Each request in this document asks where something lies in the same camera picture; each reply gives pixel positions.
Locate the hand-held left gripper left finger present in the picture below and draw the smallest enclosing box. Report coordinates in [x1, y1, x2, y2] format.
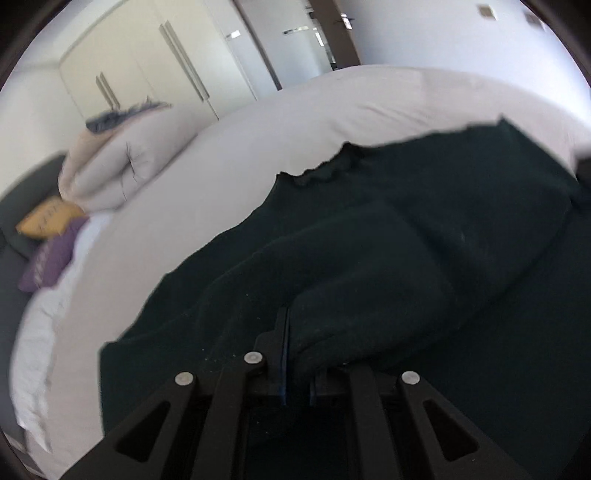
[60, 307, 291, 480]

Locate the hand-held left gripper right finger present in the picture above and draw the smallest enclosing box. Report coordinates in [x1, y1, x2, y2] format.
[308, 364, 533, 480]

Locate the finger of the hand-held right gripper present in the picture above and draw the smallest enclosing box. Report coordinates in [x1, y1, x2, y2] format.
[575, 156, 591, 210]

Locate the dark green knit garment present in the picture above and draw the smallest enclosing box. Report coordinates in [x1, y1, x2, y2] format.
[99, 117, 585, 480]

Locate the bed with white sheet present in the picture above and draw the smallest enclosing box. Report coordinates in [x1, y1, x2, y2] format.
[9, 65, 591, 480]

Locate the white pillow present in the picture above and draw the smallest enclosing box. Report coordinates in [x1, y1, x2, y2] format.
[9, 212, 114, 453]

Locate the purple cushion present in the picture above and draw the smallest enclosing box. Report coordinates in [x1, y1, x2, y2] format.
[18, 217, 88, 294]

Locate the folded beige duvet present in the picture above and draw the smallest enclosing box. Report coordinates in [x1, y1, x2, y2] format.
[59, 104, 220, 210]

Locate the yellow cushion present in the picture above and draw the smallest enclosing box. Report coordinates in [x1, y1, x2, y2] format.
[16, 196, 86, 238]

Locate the blue folded cloth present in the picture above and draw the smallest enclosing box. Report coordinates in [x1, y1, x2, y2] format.
[85, 102, 171, 134]

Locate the dark grey headboard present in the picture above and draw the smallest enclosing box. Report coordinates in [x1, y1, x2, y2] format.
[0, 154, 70, 301]

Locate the cream wardrobe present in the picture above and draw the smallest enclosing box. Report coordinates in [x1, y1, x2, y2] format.
[59, 0, 259, 121]

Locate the door with brown frame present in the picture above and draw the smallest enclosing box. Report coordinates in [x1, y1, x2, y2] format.
[233, 0, 362, 90]

